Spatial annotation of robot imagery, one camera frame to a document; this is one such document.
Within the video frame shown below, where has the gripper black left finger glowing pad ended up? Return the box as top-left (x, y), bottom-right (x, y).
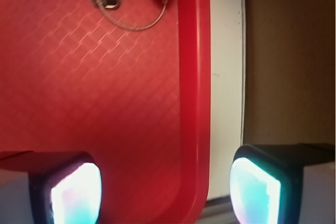
top-left (1, 151), bottom-right (102, 223)

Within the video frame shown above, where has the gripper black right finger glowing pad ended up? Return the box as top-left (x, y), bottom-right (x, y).
top-left (229, 143), bottom-right (335, 223)

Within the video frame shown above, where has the red plastic tray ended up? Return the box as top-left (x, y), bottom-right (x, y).
top-left (1, 0), bottom-right (211, 223)

